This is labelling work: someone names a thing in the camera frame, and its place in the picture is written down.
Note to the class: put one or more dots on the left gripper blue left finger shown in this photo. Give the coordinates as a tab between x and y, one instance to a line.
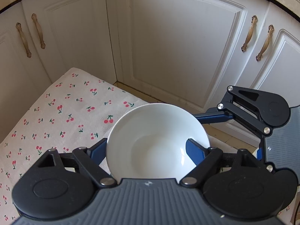
89	159

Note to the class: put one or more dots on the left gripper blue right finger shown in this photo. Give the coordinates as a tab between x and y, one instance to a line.
207	161

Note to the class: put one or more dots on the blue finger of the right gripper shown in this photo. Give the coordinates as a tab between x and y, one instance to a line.
213	117

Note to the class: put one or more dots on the white floral bowl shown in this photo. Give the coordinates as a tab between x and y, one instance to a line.
149	142

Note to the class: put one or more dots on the white kitchen cabinets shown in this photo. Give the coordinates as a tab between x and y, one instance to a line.
183	52

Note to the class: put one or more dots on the cherry print tablecloth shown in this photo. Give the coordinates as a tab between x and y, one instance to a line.
80	109

